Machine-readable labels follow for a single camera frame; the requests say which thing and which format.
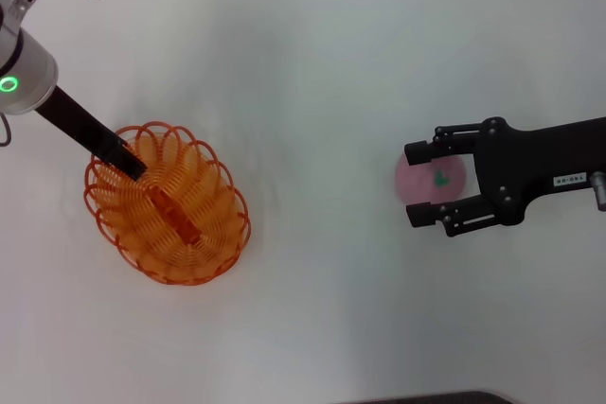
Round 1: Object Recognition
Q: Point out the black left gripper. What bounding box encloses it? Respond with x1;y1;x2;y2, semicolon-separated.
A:
33;85;149;183

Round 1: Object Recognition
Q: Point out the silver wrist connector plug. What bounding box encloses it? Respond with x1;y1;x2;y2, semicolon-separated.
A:
589;171;606;212

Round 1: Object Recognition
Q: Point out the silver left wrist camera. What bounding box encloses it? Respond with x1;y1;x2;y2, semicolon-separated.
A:
0;0;39;34

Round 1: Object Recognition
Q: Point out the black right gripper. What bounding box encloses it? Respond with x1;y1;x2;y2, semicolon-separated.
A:
403;115;606;238

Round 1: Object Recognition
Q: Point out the pink toy peach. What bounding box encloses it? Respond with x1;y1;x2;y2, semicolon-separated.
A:
394;152;468;209

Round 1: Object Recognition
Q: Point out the orange plastic wire basket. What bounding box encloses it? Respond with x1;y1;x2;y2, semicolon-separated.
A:
83;120;252;287

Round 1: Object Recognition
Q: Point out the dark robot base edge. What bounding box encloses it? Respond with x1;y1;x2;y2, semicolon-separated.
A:
330;389;517;404

